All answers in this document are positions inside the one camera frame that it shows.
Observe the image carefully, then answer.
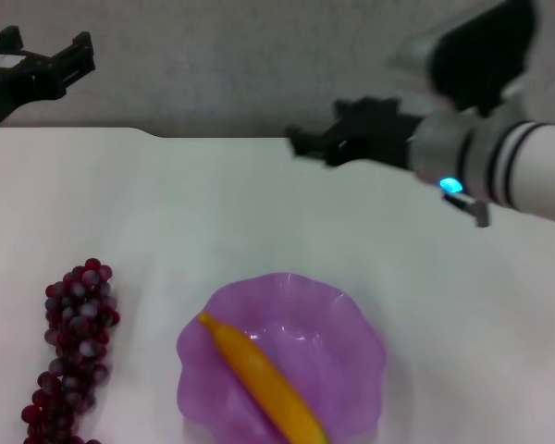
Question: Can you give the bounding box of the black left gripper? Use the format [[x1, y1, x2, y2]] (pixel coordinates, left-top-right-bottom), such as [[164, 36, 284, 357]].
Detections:
[[0, 26, 97, 139]]

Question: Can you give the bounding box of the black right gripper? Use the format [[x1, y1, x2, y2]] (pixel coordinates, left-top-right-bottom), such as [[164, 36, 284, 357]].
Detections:
[[285, 95, 425, 171]]

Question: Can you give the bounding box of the yellow banana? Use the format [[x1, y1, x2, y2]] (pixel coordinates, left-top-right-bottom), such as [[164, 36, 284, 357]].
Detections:
[[198, 312, 332, 444]]

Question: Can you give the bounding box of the dark red grape bunch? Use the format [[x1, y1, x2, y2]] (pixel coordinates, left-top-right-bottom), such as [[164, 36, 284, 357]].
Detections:
[[20, 257, 121, 444]]

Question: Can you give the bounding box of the purple wavy plastic plate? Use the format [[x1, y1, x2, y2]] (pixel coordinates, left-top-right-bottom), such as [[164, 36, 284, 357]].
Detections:
[[174, 271, 389, 444]]

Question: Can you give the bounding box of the thin cable with metal plug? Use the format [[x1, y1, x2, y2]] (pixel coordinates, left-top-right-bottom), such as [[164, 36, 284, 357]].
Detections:
[[441, 191, 491, 228]]

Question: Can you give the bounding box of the black grey right wrist camera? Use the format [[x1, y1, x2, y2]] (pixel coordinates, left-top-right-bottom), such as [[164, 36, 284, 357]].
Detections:
[[386, 0, 540, 117]]

